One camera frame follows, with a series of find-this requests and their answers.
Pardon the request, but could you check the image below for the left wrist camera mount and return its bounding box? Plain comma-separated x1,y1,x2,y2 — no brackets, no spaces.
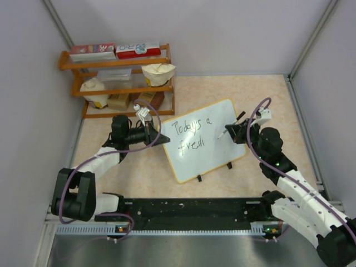
134,104,152,124

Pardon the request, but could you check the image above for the cream paper bag right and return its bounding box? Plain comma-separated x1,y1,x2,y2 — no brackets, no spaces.
141,63,176,87

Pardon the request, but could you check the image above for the wooden three tier shelf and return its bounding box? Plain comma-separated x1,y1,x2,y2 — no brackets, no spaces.
58,43,175,116

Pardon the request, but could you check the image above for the red white box right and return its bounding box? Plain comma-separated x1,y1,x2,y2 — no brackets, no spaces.
116,42,161,60

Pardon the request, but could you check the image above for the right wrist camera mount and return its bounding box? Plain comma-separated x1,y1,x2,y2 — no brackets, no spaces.
251,107,272,126

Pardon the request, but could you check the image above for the white black marker pen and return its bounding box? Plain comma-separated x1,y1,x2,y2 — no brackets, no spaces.
217,111,246,139

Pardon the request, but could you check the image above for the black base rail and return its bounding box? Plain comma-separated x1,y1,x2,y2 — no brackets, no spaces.
94,197,281,231

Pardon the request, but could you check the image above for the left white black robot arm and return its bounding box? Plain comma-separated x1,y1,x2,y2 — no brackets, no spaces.
51,115,170,221

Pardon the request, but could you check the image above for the red white box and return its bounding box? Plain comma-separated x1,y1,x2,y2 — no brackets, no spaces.
69,43,117,62
116,42,161,60

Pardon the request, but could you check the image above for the white flour bag left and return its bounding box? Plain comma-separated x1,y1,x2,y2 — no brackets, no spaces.
80,77,110,110

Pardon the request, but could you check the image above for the red white box left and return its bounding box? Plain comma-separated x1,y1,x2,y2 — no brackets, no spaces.
69,43,117,62

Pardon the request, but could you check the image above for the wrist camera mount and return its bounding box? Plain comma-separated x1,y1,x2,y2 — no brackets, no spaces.
134,104,152,124
251,107,272,126

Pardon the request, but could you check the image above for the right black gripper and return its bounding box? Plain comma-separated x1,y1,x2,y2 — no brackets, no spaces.
226,118,266,161

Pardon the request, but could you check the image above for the tan brown box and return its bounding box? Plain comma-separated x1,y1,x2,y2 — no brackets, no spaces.
107,93,131,111

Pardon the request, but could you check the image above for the reddish brown packet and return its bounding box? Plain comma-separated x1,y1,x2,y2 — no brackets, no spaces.
131,92,165,110

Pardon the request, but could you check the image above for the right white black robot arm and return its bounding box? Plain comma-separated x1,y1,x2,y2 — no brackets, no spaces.
225,120,355,266

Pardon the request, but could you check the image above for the clear plastic container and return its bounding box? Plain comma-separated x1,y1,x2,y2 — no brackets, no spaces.
97,68,133,90

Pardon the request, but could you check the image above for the yellow framed whiteboard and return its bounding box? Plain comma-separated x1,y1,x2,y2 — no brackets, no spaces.
161,98,247,184

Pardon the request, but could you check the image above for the black whiteboard clip right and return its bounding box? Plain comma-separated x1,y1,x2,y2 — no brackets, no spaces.
226,162,233,170

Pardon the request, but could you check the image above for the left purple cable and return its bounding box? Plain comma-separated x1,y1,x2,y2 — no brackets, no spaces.
59,99,162,241

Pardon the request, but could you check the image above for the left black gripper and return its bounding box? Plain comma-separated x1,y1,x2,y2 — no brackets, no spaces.
125,121,169,147

